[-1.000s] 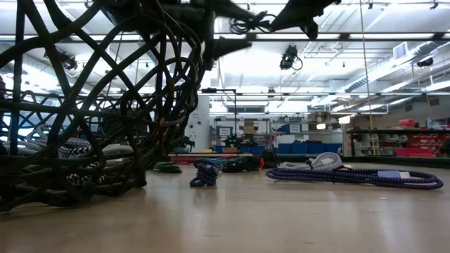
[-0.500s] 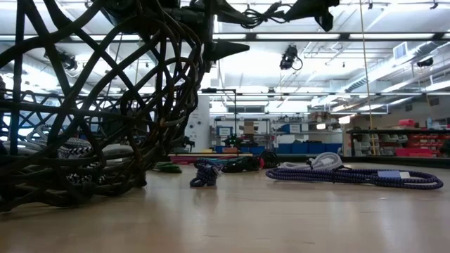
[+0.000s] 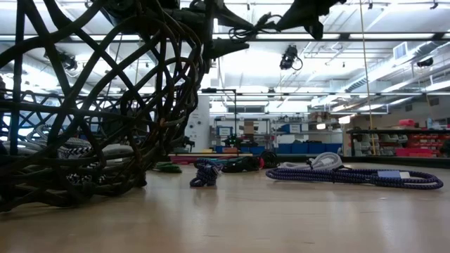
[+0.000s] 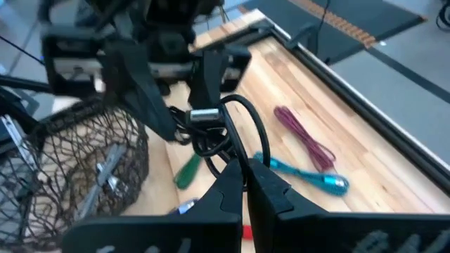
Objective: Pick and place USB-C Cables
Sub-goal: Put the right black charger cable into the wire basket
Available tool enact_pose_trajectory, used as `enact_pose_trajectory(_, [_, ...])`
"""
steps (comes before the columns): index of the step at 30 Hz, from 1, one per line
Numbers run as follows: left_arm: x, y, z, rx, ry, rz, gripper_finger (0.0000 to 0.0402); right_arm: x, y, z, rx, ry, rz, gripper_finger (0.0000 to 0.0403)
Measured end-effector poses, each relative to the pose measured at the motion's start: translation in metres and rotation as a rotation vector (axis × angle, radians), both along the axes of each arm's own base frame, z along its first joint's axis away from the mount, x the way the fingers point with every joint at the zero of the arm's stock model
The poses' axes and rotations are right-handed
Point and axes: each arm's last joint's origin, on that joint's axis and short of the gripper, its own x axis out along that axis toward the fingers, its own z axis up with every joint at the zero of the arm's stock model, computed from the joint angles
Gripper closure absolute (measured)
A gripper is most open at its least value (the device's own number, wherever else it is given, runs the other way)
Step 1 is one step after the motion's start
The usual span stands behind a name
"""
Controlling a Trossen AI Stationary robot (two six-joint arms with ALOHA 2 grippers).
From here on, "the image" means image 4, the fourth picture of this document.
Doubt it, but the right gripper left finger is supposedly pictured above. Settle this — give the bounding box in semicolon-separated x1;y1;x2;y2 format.
62;158;246;253

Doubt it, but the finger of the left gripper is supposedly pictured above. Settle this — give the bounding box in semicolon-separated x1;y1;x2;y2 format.
189;48;226;110
105;41;179;141

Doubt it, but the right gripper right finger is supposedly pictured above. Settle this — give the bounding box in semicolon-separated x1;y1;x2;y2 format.
245;158;450;253

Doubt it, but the blue pen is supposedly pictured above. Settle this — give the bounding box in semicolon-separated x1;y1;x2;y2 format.
252;151;351;197

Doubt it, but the green braided cable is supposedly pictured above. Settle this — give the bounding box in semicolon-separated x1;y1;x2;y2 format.
173;153;205;191

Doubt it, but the dark brown woven wicker basket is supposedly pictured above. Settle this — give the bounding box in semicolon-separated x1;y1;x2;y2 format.
0;95;151;252

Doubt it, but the black cable with silver plug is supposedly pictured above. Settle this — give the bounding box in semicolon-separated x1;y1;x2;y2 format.
168;93;271;180

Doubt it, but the maroon braided cable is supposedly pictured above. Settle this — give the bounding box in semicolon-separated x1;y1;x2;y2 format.
273;105;338;173

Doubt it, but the black hazard-striped floor mat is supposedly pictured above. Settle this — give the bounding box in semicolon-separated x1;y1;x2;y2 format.
242;0;428;66

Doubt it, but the silver metal bracket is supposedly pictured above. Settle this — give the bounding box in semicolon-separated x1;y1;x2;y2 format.
75;143;128;221

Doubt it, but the black floor cable coil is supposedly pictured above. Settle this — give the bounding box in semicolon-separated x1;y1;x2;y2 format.
435;0;450;33

